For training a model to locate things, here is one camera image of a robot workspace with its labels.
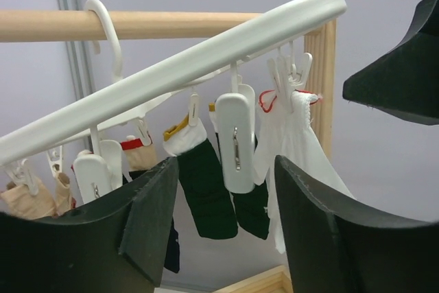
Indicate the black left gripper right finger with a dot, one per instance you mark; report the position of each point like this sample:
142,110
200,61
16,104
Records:
337,244

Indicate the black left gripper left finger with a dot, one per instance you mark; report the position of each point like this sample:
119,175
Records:
116,243

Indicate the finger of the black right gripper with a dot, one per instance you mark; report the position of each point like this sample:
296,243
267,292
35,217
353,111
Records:
404,82

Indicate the white plastic clip hanger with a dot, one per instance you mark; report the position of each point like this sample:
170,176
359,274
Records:
271,29

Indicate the navy sock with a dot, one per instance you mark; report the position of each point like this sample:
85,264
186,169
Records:
172,257

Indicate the wooden tray base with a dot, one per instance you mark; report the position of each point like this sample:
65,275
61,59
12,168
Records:
276,280

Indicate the white peg front left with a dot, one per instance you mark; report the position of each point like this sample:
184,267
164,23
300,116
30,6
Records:
99,173

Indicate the white peg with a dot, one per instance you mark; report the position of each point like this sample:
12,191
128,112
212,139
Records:
99,173
235,113

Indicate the black sock behind peg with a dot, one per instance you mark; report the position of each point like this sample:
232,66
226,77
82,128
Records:
252,210

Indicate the beige sock red trim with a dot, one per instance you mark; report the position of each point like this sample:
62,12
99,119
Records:
139,156

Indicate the beige sock far left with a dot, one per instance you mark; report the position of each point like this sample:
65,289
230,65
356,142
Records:
22,204

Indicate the black sock white cuff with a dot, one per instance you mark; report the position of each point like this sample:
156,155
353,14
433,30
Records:
200,175

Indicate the white glove red trim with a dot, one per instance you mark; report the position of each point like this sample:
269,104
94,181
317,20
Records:
290,135

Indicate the white peg front centre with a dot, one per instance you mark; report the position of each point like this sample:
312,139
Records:
235,113

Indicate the aluminium corner profile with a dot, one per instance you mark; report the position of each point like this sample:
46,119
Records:
77,50

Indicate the wooden rack frame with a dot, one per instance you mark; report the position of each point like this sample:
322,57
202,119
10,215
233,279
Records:
144,25

